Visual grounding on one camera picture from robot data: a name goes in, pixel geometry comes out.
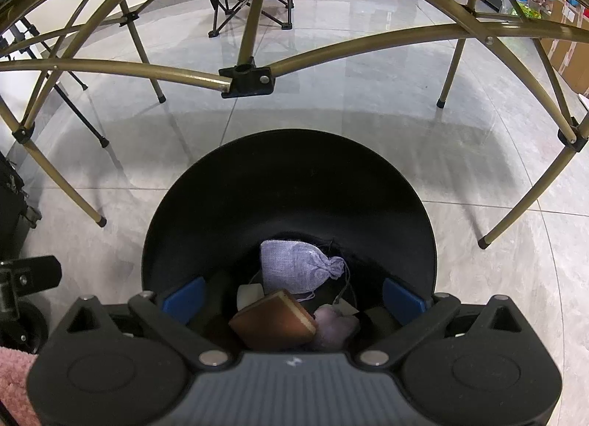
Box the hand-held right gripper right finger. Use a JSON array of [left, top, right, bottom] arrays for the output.
[[358, 278, 535, 369]]

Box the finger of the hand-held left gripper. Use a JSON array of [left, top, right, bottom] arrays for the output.
[[0, 257, 62, 314]]

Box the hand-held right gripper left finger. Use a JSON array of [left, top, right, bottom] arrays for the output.
[[60, 276, 231, 369]]

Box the white foam wedge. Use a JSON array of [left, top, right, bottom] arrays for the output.
[[237, 283, 268, 312]]

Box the lilac fluffy scrunchie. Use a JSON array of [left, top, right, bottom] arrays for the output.
[[313, 304, 360, 352]]

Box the brown box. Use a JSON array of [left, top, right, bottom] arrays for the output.
[[229, 289, 318, 351]]

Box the black round waste bin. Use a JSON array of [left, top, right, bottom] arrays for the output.
[[141, 129, 438, 353]]

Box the black suitcase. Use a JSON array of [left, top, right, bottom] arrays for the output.
[[0, 150, 42, 261]]

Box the person's pink fluffy clothing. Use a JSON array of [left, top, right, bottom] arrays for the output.
[[0, 345, 40, 426]]

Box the black tripod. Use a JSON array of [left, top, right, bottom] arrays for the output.
[[0, 17, 110, 147]]

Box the tan folding table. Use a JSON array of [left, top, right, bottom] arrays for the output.
[[0, 0, 589, 249]]

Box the stack of cardboard boxes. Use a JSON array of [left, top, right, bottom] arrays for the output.
[[538, 0, 589, 96]]

